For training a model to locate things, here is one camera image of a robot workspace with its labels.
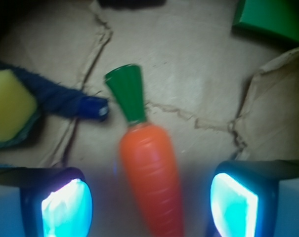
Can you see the green wedge block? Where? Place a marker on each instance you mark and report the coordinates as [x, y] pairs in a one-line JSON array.
[[278, 19]]

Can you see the brown paper bag tray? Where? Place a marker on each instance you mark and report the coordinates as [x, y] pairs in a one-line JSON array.
[[195, 72]]

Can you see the orange plastic toy carrot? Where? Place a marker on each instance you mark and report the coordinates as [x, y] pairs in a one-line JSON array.
[[148, 157]]

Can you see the gripper left finger glowing cyan pad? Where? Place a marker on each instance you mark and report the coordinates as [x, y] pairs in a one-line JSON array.
[[44, 202]]

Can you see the gripper right finger glowing cyan pad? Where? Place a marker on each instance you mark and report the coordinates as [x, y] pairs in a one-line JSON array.
[[256, 198]]

